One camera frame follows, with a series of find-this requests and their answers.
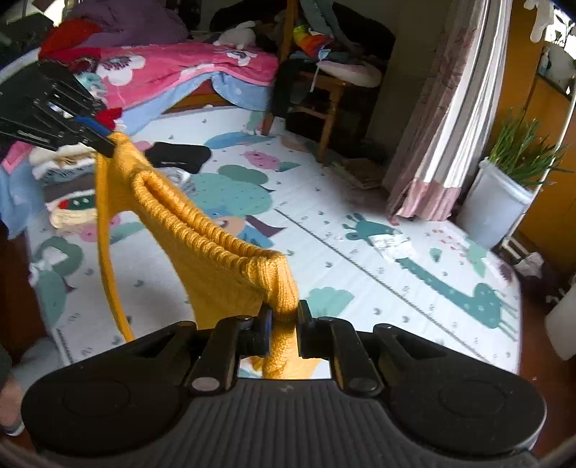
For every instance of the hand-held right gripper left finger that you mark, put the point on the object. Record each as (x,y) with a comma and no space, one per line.
(267,328)

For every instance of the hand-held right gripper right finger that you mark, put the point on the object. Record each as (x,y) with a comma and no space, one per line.
(302,333)

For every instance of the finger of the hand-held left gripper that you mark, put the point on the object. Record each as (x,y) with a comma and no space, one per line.
(92,127)
(67,92)

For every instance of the yellow knit sweater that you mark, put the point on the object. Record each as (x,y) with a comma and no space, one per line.
(211,256)

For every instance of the pile of folded clothes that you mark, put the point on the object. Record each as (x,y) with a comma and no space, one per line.
(67,189)

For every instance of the colourful clothes heap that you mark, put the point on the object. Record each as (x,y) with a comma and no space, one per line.
(315,38)

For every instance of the red garment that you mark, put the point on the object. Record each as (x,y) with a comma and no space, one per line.
(67,38)

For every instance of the black garment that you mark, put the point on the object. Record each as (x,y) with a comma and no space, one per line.
(180,155)

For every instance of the purple cloth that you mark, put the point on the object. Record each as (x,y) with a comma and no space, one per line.
(130,20)

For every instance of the pink floral blanket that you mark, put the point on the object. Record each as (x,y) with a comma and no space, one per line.
(180,63)

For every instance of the white crumpled cloth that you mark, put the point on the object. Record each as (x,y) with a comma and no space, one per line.
(391,245)

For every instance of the cartoon printed play mat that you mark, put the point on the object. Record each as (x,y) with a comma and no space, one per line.
(342,211)

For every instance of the white plush toy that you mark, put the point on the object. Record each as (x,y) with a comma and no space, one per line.
(236,35)

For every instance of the white plant bucket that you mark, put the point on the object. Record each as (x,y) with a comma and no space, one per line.
(492,207)

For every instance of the wooden chair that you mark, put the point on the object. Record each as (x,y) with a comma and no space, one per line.
(326,105)

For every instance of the pink and white curtain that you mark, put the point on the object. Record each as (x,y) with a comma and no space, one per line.
(443,117)

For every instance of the white plastic container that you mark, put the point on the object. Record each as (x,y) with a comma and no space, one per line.
(562,324)

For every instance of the white cushion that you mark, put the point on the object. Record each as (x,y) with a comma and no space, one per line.
(351,72)

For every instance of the grey slipper foot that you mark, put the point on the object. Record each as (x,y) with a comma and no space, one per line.
(6,396)

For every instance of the green grass plant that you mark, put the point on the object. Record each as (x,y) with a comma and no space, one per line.
(522,148)

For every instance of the white hanging plush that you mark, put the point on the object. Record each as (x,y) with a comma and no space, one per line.
(540,18)

